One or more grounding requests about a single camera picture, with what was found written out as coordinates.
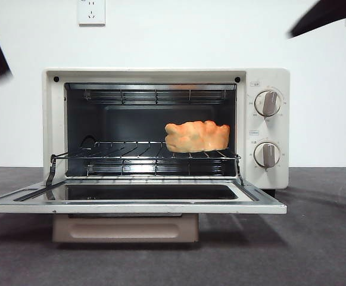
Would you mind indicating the cream white toaster oven housing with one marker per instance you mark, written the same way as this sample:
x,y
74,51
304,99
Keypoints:
x,y
268,77

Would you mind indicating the orange-brown bread loaf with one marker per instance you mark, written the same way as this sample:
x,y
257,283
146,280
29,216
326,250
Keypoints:
x,y
196,137

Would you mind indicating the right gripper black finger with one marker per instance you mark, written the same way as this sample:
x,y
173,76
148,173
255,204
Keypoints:
x,y
333,15

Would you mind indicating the oven knob below small label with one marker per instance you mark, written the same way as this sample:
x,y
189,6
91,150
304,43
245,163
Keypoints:
x,y
268,103
268,155

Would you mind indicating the white wall socket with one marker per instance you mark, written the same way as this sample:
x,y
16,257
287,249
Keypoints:
x,y
91,13

